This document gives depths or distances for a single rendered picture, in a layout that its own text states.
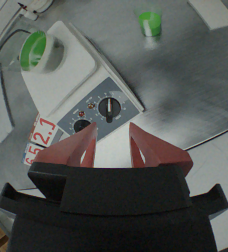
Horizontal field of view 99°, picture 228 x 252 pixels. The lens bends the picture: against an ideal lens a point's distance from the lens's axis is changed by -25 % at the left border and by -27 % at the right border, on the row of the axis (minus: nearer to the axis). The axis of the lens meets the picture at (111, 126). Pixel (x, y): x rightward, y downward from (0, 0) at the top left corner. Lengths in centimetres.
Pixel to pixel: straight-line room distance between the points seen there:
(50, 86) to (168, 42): 21
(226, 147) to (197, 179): 9
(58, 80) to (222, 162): 32
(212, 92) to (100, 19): 26
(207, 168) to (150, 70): 21
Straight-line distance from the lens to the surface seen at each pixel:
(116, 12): 30
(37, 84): 22
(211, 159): 28
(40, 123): 31
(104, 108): 19
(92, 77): 18
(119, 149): 25
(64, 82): 18
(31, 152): 38
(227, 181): 33
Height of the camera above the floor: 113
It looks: 68 degrees down
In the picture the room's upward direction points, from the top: 120 degrees counter-clockwise
